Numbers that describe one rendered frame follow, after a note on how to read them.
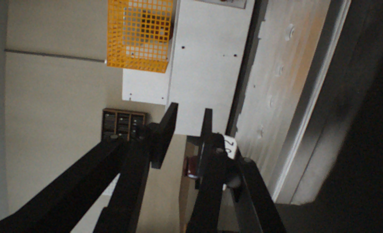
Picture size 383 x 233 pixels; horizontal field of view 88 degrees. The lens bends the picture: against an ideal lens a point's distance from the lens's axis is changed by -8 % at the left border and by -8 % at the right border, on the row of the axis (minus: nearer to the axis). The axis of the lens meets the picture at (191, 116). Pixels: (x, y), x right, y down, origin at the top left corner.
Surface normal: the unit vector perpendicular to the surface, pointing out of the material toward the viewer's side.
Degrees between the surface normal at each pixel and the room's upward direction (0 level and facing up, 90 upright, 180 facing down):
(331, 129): 0
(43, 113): 90
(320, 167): 0
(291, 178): 90
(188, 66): 90
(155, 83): 90
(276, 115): 0
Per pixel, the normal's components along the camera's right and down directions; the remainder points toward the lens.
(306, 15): -0.99, -0.11
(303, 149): 0.04, 0.40
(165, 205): 0.07, 0.16
